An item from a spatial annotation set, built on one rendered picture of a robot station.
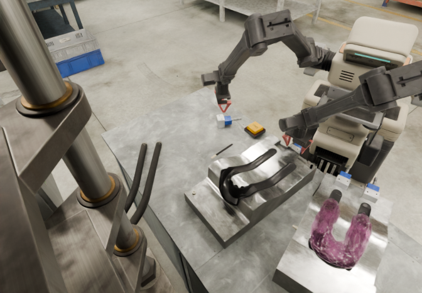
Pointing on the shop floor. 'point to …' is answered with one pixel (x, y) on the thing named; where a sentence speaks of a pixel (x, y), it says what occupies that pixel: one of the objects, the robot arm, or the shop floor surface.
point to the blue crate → (80, 63)
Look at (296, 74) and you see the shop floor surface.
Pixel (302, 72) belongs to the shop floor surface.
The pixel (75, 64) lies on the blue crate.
